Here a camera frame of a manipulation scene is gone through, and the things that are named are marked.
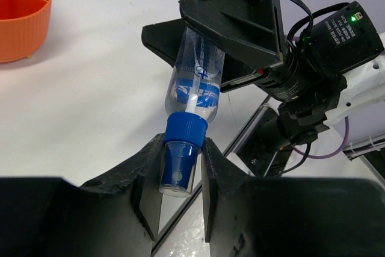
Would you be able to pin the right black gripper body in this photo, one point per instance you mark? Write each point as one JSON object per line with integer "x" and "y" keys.
{"x": 315, "y": 64}

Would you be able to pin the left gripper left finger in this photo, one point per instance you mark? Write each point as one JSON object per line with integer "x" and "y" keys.
{"x": 114, "y": 214}

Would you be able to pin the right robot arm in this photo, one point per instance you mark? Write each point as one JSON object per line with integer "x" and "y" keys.
{"x": 301, "y": 122}

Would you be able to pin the blue capped glue bottle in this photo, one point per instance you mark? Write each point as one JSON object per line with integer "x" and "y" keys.
{"x": 191, "y": 103}

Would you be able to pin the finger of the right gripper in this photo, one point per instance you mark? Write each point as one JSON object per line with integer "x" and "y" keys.
{"x": 250, "y": 31}
{"x": 164, "y": 39}

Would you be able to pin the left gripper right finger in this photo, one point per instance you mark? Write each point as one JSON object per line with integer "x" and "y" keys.
{"x": 250, "y": 216}

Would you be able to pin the orange round divided organizer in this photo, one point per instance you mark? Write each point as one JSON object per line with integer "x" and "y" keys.
{"x": 24, "y": 27}

